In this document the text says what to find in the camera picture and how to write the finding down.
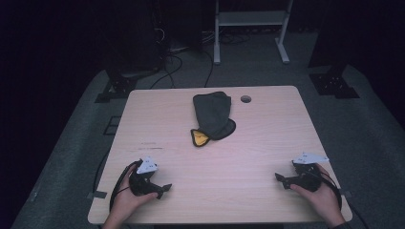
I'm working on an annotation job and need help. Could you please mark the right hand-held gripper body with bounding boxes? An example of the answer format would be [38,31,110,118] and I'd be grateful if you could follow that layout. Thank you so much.
[284,152,330,193]

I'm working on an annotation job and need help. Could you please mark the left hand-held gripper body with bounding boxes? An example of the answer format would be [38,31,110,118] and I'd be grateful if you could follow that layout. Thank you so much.
[128,156,164,197]

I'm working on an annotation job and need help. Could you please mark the black and yellow cloth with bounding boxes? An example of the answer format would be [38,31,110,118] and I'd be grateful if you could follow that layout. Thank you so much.
[190,91,237,148]

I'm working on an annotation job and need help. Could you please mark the person's left hand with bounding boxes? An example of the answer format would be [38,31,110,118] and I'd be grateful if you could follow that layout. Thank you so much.
[109,163,160,224]

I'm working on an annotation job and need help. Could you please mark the person's right hand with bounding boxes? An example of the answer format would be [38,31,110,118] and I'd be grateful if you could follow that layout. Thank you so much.
[289,163,344,224]

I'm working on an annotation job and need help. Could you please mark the black stand base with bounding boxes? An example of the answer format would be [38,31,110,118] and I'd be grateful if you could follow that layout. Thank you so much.
[95,70,139,104]
[309,65,361,100]

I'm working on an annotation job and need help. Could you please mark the white metal stand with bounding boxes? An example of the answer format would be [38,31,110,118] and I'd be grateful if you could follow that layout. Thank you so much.
[213,0,294,66]

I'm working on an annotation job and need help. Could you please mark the left hand-held gripper cable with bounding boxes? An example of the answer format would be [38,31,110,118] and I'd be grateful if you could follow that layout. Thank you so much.
[109,159,143,213]

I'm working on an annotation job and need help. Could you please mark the hand-held gripper cable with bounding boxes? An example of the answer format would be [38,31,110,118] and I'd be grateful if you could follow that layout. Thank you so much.
[313,168,344,212]
[109,159,143,213]

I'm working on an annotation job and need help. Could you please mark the right hand-held gripper cable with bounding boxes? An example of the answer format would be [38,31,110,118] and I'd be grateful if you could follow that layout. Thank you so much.
[313,168,344,212]

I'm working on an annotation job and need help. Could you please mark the black cable beside table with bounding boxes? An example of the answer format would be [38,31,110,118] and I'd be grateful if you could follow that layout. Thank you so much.
[92,149,111,195]

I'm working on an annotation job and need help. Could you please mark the black floor cables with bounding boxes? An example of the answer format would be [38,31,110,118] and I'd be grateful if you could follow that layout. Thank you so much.
[149,28,252,90]

